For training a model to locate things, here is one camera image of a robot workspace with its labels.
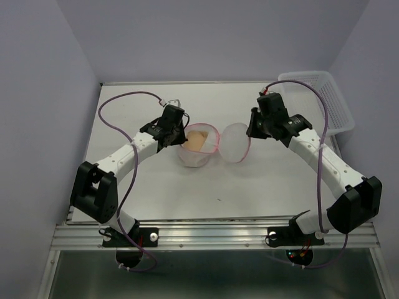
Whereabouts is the white plastic basket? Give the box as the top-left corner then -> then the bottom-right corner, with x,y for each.
274,71 -> 355,136

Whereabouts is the aluminium mounting rail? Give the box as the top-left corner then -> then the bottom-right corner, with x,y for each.
51,216 -> 382,250

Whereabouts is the white mesh laundry bag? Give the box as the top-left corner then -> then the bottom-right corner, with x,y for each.
177,123 -> 251,168

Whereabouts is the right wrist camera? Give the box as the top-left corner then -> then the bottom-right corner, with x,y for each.
259,88 -> 278,97

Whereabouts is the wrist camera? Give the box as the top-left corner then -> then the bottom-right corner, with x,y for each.
159,99 -> 181,108
259,88 -> 278,97

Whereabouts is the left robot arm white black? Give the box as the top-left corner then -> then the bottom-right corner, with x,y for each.
70,105 -> 186,247

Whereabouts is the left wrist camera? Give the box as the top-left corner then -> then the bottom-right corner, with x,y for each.
159,99 -> 181,108

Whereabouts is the beige bra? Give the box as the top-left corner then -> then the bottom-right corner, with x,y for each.
183,130 -> 208,152

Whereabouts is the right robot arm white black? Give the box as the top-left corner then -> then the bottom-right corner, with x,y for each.
247,93 -> 382,248

